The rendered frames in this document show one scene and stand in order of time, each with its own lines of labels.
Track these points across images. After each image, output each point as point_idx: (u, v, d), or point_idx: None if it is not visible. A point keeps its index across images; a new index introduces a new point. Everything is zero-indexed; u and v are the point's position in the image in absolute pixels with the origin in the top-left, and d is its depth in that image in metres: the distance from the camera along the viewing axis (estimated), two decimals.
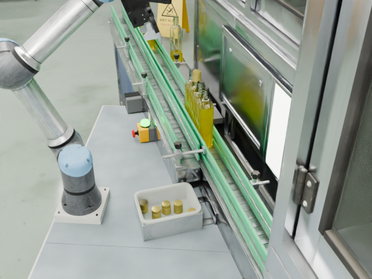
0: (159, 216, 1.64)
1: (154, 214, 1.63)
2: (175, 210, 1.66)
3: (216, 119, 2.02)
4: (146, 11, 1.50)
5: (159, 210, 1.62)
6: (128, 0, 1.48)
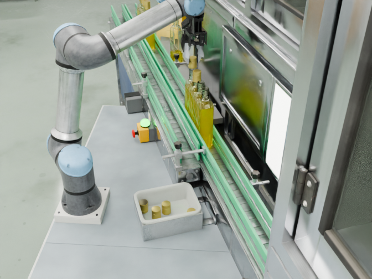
0: (159, 216, 1.64)
1: (154, 214, 1.63)
2: (195, 65, 1.82)
3: (216, 119, 2.02)
4: None
5: (159, 210, 1.62)
6: (201, 20, 1.68)
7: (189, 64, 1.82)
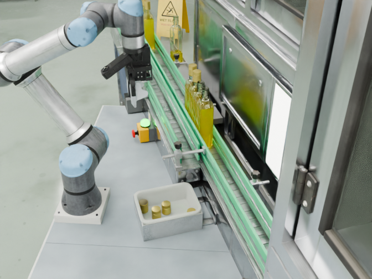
0: (159, 216, 1.64)
1: (154, 214, 1.63)
2: None
3: (216, 119, 2.02)
4: None
5: (159, 210, 1.62)
6: None
7: (189, 72, 1.84)
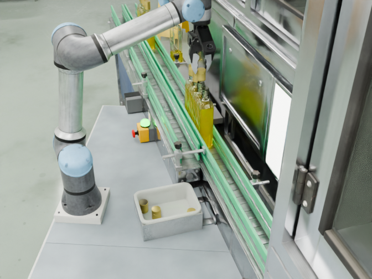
0: (159, 216, 1.64)
1: (154, 214, 1.63)
2: None
3: (216, 119, 2.02)
4: (194, 41, 1.65)
5: (159, 210, 1.62)
6: None
7: (189, 72, 1.84)
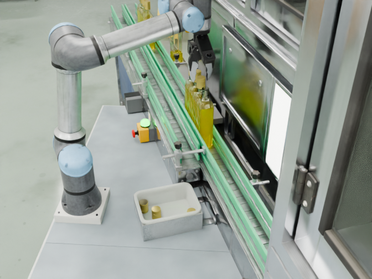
0: (159, 216, 1.64)
1: (154, 214, 1.63)
2: None
3: (216, 119, 2.02)
4: (194, 50, 1.67)
5: (159, 210, 1.62)
6: None
7: (189, 72, 1.84)
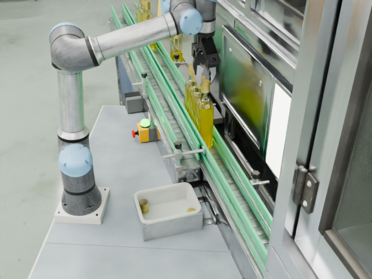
0: None
1: (209, 84, 1.69)
2: None
3: (216, 119, 2.02)
4: (198, 53, 1.62)
5: (207, 79, 1.70)
6: None
7: (189, 72, 1.84)
